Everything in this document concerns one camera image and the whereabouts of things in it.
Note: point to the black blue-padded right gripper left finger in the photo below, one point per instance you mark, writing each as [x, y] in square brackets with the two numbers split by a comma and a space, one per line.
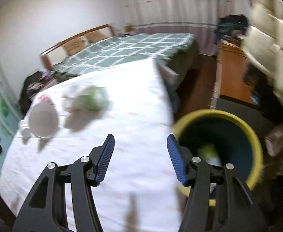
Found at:
[44, 209]

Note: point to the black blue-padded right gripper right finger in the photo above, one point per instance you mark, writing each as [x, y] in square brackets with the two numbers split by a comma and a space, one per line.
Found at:
[235, 205]

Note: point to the white paper cup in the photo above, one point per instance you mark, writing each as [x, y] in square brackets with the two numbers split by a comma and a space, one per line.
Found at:
[43, 120]

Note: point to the clear jar with green band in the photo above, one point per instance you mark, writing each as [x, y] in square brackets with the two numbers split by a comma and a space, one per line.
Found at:
[92, 98]

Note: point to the yellow-rimmed dark trash bin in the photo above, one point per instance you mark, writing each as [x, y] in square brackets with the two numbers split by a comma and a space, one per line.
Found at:
[218, 138]

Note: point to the small white bottle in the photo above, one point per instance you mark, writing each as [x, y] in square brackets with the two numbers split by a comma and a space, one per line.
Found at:
[24, 129]

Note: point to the white floral table cloth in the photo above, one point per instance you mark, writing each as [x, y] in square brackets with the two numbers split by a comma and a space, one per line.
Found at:
[139, 191]

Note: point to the white nightstand with clutter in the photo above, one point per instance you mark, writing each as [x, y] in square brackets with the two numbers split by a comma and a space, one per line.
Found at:
[33, 84]

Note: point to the orange wooden desk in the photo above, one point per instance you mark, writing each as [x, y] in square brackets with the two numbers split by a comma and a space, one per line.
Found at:
[231, 67]

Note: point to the wooden bed headboard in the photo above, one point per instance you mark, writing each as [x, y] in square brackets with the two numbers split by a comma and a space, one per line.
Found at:
[57, 53]

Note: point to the tan pillow left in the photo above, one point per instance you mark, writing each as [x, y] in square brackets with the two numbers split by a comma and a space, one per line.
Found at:
[74, 46]

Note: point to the tan pillow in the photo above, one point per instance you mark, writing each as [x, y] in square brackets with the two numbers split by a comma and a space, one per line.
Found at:
[74, 46]
[95, 36]

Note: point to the green plaid bed quilt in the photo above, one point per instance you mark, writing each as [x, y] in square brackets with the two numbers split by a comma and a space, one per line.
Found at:
[173, 50]

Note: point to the cream puffer jacket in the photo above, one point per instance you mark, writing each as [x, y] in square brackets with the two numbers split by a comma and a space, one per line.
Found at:
[263, 44]

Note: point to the tan pillow right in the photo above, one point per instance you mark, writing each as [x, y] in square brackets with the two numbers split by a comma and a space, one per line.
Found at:
[95, 36]

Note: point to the pile of dark clothes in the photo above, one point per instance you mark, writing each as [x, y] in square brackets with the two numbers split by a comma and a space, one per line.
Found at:
[230, 26]

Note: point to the white and purple curtain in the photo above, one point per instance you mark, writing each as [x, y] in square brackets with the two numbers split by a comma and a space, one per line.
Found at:
[197, 17]

